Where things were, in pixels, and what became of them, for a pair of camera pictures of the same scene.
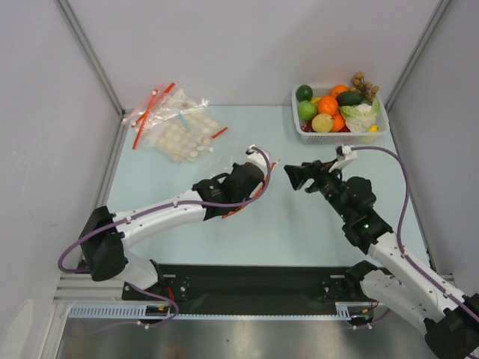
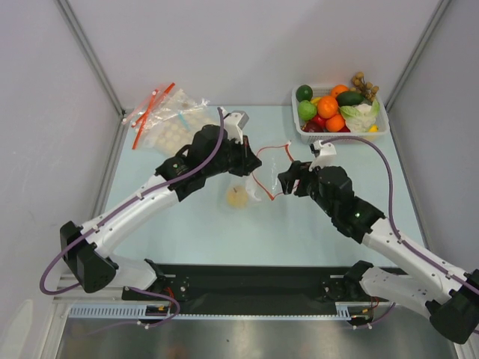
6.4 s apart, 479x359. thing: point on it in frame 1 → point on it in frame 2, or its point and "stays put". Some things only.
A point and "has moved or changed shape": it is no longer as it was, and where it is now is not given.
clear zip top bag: (251, 154) has moved or changed shape
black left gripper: (233, 166) → (247, 159)
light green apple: (307, 110) stays put
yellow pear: (322, 123) has moved or changed shape
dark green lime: (304, 92) stays put
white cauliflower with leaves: (359, 117) stays put
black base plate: (253, 286) stays put
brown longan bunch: (368, 90) stays put
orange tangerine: (327, 105) stays put
